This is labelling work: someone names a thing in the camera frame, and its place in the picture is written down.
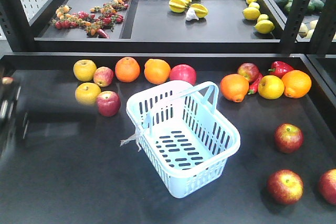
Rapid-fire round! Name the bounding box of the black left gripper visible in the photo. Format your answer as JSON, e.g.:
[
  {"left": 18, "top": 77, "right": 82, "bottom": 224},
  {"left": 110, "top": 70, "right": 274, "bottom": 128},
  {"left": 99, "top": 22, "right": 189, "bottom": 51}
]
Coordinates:
[{"left": 1, "top": 77, "right": 22, "bottom": 156}]

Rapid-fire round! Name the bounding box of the light blue plastic basket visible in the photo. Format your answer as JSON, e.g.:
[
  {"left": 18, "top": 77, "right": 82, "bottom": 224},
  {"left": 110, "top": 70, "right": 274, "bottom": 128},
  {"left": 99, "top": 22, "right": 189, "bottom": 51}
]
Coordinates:
[{"left": 121, "top": 80, "right": 240, "bottom": 198}]

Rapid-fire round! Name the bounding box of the red apple far corner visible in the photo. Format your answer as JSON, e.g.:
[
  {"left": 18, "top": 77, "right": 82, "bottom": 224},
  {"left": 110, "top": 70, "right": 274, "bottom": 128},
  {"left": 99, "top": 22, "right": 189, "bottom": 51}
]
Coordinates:
[{"left": 2, "top": 77, "right": 14, "bottom": 85}]

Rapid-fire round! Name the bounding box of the yellow apple back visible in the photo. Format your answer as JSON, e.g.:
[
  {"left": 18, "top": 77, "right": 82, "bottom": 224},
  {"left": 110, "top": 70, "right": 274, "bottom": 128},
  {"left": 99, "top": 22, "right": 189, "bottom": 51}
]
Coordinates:
[{"left": 73, "top": 59, "right": 97, "bottom": 82}]

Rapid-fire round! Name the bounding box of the yellow apple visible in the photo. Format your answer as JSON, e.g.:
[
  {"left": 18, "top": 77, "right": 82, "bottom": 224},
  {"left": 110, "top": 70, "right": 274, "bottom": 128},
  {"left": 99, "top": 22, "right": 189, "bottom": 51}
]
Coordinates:
[
  {"left": 73, "top": 59, "right": 97, "bottom": 82},
  {"left": 75, "top": 82, "right": 101, "bottom": 105}
]

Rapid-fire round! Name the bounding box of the yellow apple front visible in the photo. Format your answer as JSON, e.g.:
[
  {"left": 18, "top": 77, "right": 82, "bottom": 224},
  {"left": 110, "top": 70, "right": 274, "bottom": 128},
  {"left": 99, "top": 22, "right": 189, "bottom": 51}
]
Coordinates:
[{"left": 75, "top": 82, "right": 101, "bottom": 105}]

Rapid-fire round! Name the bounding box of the small pink apple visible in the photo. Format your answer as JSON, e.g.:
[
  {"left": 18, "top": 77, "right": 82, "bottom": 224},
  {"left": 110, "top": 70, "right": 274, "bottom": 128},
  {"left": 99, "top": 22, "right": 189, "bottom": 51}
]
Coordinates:
[{"left": 93, "top": 67, "right": 114, "bottom": 87}]

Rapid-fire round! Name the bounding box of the dark red small apple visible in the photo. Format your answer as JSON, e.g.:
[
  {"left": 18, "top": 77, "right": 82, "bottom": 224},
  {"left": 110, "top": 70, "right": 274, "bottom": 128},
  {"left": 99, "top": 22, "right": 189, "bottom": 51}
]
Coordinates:
[{"left": 96, "top": 91, "right": 121, "bottom": 117}]

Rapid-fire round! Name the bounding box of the cherry tomato pile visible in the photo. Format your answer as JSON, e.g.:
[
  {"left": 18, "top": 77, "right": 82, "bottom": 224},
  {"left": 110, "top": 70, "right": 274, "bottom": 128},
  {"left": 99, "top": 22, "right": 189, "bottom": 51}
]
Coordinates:
[{"left": 49, "top": 0, "right": 129, "bottom": 39}]

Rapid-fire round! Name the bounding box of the orange left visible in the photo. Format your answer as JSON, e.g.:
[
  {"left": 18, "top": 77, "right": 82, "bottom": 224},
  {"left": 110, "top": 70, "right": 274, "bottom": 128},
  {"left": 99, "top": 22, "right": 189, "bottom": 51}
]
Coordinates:
[{"left": 115, "top": 57, "right": 140, "bottom": 83}]

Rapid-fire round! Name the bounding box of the bright red apple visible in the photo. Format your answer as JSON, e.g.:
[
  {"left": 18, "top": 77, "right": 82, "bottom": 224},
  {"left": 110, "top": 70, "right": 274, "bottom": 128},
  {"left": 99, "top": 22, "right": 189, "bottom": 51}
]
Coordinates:
[{"left": 169, "top": 64, "right": 197, "bottom": 85}]

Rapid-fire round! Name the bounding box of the white garlic bulb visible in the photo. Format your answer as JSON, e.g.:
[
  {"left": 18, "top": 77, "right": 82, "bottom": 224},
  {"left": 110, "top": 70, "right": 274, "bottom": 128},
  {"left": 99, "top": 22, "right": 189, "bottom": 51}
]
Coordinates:
[{"left": 185, "top": 8, "right": 199, "bottom": 21}]

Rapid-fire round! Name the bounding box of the orange with nub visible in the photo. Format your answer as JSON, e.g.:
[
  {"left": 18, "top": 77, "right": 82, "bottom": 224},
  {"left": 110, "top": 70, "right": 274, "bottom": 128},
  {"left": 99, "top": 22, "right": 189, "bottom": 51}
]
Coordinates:
[{"left": 220, "top": 73, "right": 249, "bottom": 103}]

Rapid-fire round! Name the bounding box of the black upper display shelf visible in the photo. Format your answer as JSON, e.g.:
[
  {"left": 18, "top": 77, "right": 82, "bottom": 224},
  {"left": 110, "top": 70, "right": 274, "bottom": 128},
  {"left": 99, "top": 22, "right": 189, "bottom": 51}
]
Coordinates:
[{"left": 0, "top": 0, "right": 336, "bottom": 54}]

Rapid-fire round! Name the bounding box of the dark red apple back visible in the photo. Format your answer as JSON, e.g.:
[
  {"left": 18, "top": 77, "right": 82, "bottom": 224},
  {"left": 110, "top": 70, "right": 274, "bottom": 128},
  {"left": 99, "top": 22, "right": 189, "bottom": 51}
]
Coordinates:
[{"left": 237, "top": 62, "right": 259, "bottom": 83}]

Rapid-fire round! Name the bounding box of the red chili pepper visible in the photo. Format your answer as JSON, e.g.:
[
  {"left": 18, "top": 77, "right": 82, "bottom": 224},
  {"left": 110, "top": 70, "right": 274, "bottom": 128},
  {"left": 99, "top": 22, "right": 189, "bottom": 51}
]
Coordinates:
[{"left": 247, "top": 73, "right": 263, "bottom": 95}]

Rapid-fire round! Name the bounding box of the yellow round fruit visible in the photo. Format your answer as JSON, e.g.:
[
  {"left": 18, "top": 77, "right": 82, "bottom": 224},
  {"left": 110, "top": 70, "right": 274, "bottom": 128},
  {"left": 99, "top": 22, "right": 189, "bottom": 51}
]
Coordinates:
[{"left": 258, "top": 75, "right": 285, "bottom": 100}]

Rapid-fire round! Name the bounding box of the red bell pepper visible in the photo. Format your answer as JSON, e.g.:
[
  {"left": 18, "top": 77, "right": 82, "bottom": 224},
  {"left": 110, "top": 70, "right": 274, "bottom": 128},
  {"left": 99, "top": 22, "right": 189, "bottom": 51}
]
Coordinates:
[{"left": 268, "top": 61, "right": 294, "bottom": 78}]

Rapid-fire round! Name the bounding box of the red apple middle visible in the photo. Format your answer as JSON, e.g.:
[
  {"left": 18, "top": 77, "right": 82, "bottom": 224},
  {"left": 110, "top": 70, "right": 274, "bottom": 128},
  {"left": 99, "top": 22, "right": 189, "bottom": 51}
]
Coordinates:
[{"left": 274, "top": 123, "right": 304, "bottom": 154}]

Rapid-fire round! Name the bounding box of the large orange right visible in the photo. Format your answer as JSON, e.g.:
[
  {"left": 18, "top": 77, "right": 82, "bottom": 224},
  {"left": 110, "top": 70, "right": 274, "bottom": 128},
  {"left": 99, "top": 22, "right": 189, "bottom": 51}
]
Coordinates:
[{"left": 281, "top": 70, "right": 312, "bottom": 99}]

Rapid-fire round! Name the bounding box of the red apple front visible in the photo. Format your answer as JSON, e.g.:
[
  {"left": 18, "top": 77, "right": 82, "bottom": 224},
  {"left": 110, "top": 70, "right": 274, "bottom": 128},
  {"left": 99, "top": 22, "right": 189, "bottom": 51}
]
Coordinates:
[{"left": 267, "top": 169, "right": 304, "bottom": 205}]

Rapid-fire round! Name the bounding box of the red apple front edge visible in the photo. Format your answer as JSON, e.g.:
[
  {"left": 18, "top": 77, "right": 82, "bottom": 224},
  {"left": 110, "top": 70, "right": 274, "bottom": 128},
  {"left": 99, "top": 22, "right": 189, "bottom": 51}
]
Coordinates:
[{"left": 318, "top": 168, "right": 336, "bottom": 205}]

